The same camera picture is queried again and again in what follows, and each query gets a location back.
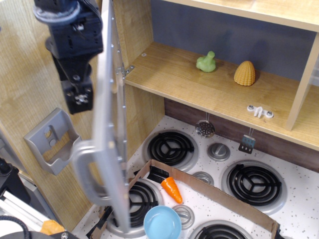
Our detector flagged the toy slotted spatula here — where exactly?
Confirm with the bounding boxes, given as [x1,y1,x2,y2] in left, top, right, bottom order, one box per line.
[238,135,256,154]

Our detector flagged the orange object bottom left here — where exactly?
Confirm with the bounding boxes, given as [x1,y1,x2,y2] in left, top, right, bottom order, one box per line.
[40,220,65,236]

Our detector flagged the front left stove burner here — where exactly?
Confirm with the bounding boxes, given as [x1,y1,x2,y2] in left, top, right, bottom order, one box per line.
[107,179,163,239]

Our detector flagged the middle silver stove knob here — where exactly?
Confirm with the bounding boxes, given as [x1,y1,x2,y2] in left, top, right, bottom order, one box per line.
[193,171,214,186]

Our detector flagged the toy strainer ladle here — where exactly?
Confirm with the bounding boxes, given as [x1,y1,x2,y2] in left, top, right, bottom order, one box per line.
[195,113,215,138]

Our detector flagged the light blue bowl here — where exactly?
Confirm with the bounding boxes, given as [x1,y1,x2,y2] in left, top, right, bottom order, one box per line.
[144,206,181,239]

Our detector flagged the grey wall holder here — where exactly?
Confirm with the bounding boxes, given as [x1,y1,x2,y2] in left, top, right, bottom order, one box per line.
[23,108,81,175]

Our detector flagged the brown cardboard barrier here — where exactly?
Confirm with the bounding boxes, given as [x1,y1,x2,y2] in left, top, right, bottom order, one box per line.
[88,160,278,239]

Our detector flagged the silver stove knob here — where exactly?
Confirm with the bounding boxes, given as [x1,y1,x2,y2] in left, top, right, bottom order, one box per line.
[193,171,214,186]
[172,205,195,230]

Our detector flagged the grey stove knob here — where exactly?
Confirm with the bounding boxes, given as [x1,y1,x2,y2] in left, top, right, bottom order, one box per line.
[207,143,230,161]

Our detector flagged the back left stove burner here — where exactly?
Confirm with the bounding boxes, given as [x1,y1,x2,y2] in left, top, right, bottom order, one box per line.
[142,130,199,172]

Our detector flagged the grey toy microwave door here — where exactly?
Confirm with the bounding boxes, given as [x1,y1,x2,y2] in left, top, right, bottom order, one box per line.
[71,0,131,233]

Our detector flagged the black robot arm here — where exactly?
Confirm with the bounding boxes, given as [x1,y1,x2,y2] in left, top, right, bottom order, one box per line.
[33,0,103,115]

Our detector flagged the front right stove burner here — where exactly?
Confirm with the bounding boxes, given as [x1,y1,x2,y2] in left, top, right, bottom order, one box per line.
[188,220,252,239]

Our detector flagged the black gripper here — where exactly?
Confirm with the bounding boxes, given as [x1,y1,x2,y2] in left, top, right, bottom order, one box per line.
[33,7,103,115]

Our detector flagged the orange toy carrot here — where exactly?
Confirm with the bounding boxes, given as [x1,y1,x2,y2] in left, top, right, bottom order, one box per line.
[160,177,183,204]

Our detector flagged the yellow toy corn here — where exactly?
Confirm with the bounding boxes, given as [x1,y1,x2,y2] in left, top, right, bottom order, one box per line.
[234,61,256,86]

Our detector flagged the green toy broccoli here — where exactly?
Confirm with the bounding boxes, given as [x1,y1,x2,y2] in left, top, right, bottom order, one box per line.
[196,51,216,73]

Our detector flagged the front silver stove knob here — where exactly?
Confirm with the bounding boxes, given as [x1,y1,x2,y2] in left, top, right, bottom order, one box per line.
[172,205,195,230]

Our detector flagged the stove burner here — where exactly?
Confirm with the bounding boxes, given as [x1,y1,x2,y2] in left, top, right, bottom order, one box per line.
[221,160,288,215]
[142,130,199,172]
[107,179,163,239]
[188,220,252,239]

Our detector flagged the back right stove burner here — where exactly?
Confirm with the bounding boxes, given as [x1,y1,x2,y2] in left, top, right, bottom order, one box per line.
[221,160,288,215]

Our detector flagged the black braided cable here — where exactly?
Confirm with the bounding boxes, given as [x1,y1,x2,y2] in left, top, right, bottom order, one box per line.
[0,215,32,239]

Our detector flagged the white door latch clip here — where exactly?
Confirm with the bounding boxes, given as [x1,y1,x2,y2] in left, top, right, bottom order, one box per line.
[247,105,274,119]

